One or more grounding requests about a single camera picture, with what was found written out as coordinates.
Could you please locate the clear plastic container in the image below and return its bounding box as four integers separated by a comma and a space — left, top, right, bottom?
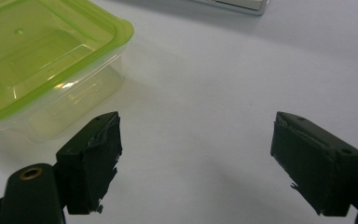
0, 43, 129, 144

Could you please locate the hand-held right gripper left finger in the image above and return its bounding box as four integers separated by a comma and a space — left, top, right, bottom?
55, 111, 123, 216

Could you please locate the silver metal object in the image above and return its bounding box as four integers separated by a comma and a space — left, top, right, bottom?
189, 0, 271, 16

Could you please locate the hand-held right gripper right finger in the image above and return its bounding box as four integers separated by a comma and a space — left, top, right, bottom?
269, 111, 358, 217

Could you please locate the clear container with green lid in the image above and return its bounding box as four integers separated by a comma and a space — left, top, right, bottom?
0, 0, 135, 126

